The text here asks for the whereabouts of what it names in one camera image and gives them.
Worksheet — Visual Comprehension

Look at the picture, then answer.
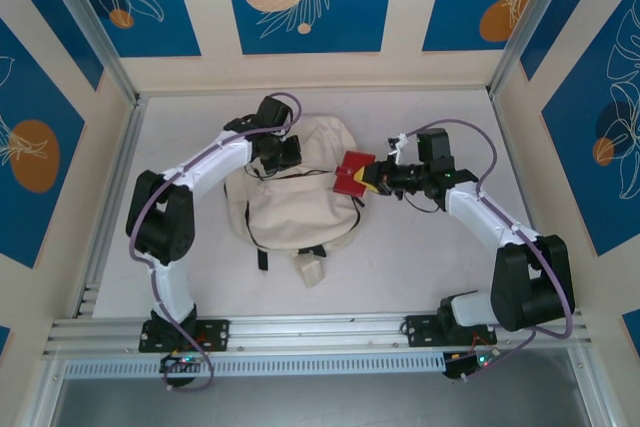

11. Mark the cream canvas backpack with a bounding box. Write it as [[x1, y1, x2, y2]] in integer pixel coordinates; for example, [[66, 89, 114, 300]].
[[223, 114, 369, 289]]

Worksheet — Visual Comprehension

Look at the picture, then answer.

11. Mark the grey metal shelf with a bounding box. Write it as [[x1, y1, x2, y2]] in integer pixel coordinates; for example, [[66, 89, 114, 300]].
[[49, 346, 601, 427]]

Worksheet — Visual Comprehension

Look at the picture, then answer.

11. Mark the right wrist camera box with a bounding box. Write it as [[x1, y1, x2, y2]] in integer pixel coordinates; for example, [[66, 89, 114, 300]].
[[387, 132, 409, 164]]

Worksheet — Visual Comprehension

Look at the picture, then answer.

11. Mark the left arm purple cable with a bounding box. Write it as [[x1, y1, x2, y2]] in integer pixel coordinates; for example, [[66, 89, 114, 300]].
[[128, 91, 304, 393]]

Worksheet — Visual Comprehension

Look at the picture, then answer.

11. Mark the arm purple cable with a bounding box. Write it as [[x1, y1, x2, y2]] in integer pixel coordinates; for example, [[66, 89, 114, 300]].
[[399, 118, 576, 382], [128, 91, 304, 393]]

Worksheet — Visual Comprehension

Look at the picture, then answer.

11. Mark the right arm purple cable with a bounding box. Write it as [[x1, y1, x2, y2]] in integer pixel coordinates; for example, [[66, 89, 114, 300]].
[[399, 118, 576, 382]]

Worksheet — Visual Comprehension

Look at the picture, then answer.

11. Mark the aluminium table side rail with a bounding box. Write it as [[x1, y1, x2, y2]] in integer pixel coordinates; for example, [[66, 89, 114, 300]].
[[74, 94, 149, 319], [487, 91, 564, 308]]

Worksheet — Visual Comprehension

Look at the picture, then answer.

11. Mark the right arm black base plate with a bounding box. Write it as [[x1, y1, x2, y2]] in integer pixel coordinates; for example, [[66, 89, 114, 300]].
[[404, 314, 499, 348]]

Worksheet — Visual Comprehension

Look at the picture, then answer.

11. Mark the aluminium mounting rail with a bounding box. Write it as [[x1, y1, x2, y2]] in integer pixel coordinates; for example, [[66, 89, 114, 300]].
[[42, 309, 594, 356]]

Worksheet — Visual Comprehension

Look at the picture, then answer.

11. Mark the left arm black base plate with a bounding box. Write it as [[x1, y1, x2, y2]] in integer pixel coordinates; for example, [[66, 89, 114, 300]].
[[138, 319, 231, 353]]

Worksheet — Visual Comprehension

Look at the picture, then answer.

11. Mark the slotted grey cable duct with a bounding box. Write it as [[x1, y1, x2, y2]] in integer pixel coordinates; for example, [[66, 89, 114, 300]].
[[63, 352, 447, 379]]

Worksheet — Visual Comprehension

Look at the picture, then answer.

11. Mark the aluminium frame post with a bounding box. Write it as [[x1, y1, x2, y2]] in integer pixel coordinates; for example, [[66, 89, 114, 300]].
[[487, 0, 584, 98], [34, 0, 141, 108]]

